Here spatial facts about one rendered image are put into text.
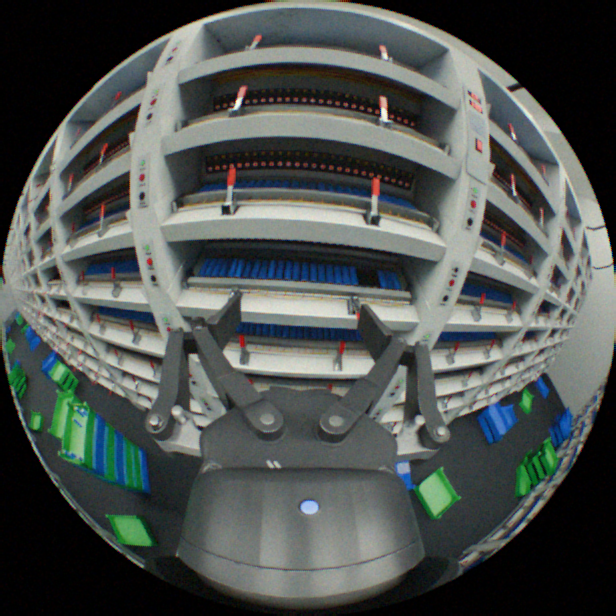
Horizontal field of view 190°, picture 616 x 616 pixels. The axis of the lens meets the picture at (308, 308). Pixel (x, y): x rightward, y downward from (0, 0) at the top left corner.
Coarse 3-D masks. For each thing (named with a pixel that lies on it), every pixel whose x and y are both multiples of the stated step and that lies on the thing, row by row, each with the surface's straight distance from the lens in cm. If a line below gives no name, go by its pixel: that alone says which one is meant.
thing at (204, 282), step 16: (224, 288) 49; (240, 288) 47; (256, 288) 46; (272, 288) 45; (288, 288) 45; (304, 288) 44; (320, 288) 44; (336, 288) 45; (352, 288) 46; (368, 288) 48; (384, 304) 49
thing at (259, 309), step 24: (192, 264) 58; (408, 264) 59; (408, 288) 55; (192, 312) 51; (216, 312) 47; (264, 312) 43; (288, 312) 43; (312, 312) 43; (336, 312) 44; (384, 312) 48; (408, 312) 52
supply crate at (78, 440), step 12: (72, 408) 121; (84, 408) 114; (72, 420) 123; (84, 420) 115; (72, 432) 120; (84, 432) 112; (72, 444) 118; (84, 444) 101; (84, 456) 101; (84, 468) 107
